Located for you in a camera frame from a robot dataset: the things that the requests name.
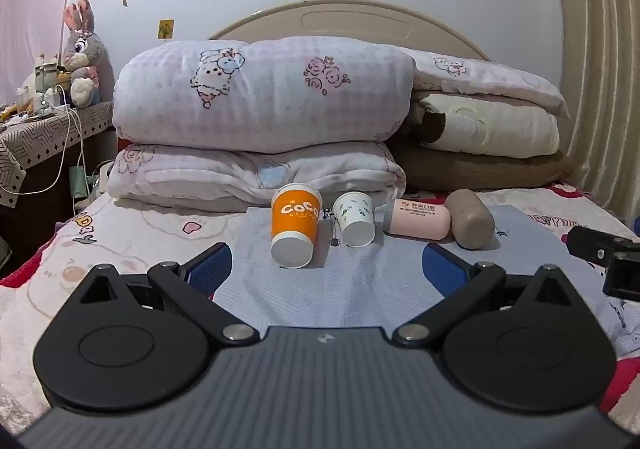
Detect thin pink floral folded quilt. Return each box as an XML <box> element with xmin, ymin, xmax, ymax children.
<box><xmin>107</xmin><ymin>141</ymin><xmax>407</xmax><ymax>213</ymax></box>

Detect dark bedside table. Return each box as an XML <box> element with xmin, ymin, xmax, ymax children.
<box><xmin>0</xmin><ymin>101</ymin><xmax>119</xmax><ymax>277</ymax></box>

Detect white leaf-print paper cup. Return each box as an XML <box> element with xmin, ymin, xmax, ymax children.
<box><xmin>332</xmin><ymin>192</ymin><xmax>376</xmax><ymax>249</ymax></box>

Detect grey plush rabbit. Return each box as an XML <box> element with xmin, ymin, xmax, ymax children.
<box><xmin>62</xmin><ymin>0</ymin><xmax>109</xmax><ymax>108</ymax></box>

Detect beige bed headboard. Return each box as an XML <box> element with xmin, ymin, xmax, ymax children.
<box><xmin>207</xmin><ymin>0</ymin><xmax>494</xmax><ymax>62</ymax></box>

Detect light blue cloth mat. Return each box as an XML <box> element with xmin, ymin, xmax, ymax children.
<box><xmin>214</xmin><ymin>203</ymin><xmax>640</xmax><ymax>357</ymax></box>

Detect pink printed pillow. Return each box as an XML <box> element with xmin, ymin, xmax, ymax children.
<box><xmin>399</xmin><ymin>47</ymin><xmax>571</xmax><ymax>119</ymax></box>

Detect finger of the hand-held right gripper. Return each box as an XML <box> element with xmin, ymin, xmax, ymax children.
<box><xmin>602</xmin><ymin>251</ymin><xmax>640</xmax><ymax>303</ymax></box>
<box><xmin>567</xmin><ymin>226</ymin><xmax>639</xmax><ymax>261</ymax></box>

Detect patterned table cloth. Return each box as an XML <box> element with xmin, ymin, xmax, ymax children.
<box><xmin>0</xmin><ymin>101</ymin><xmax>115</xmax><ymax>208</ymax></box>

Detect white bottle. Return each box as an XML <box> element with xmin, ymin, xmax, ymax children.
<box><xmin>36</xmin><ymin>60</ymin><xmax>60</xmax><ymax>100</ymax></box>

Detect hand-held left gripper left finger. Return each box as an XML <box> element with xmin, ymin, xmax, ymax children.
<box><xmin>70</xmin><ymin>243</ymin><xmax>261</xmax><ymax>346</ymax></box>

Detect cream pleated curtain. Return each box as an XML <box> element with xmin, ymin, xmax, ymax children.
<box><xmin>552</xmin><ymin>0</ymin><xmax>640</xmax><ymax>226</ymax></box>

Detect pale green bag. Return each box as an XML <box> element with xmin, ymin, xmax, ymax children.
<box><xmin>68</xmin><ymin>166</ymin><xmax>102</xmax><ymax>210</ymax></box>

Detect orange paper cup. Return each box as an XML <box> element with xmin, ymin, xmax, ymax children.
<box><xmin>270</xmin><ymin>183</ymin><xmax>322</xmax><ymax>270</ymax></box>

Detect large pink checkered folded quilt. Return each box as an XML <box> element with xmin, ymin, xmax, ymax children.
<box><xmin>112</xmin><ymin>36</ymin><xmax>417</xmax><ymax>156</ymax></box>

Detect cream folded blanket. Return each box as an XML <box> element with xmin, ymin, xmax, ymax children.
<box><xmin>414</xmin><ymin>93</ymin><xmax>561</xmax><ymax>160</ymax></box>

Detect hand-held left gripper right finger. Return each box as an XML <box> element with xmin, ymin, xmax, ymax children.
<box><xmin>392</xmin><ymin>244</ymin><xmax>574</xmax><ymax>346</ymax></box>

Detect taupe plastic cup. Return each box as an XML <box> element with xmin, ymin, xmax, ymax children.
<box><xmin>444</xmin><ymin>189</ymin><xmax>496</xmax><ymax>251</ymax></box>

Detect pink bottle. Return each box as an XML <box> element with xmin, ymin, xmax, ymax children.
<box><xmin>386</xmin><ymin>199</ymin><xmax>453</xmax><ymax>241</ymax></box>

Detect white charging cable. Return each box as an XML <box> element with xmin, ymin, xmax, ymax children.
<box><xmin>0</xmin><ymin>84</ymin><xmax>85</xmax><ymax>198</ymax></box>

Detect brown pillow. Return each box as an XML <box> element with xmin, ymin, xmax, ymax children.
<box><xmin>389</xmin><ymin>135</ymin><xmax>577</xmax><ymax>193</ymax></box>

